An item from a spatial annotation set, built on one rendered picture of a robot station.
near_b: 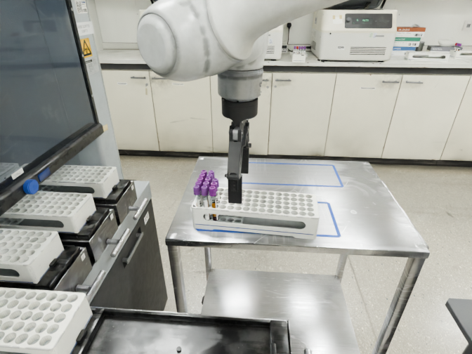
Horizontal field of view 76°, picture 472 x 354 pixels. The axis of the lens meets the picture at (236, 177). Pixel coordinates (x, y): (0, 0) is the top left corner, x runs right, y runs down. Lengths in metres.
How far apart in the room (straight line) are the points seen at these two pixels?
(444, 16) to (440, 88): 0.82
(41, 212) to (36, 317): 0.31
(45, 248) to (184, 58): 0.50
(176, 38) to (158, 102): 2.43
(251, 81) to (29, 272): 0.56
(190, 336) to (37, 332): 0.24
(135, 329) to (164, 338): 0.06
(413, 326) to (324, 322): 0.59
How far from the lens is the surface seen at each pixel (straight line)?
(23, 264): 0.73
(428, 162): 3.31
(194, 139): 2.85
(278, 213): 0.72
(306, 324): 1.26
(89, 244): 0.82
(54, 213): 0.86
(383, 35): 2.74
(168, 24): 0.41
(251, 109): 0.62
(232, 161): 0.60
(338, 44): 2.66
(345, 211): 0.86
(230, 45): 0.42
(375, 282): 1.88
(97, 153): 1.04
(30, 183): 0.72
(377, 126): 2.92
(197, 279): 1.75
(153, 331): 0.61
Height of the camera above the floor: 1.30
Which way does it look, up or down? 30 degrees down
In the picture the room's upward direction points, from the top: straight up
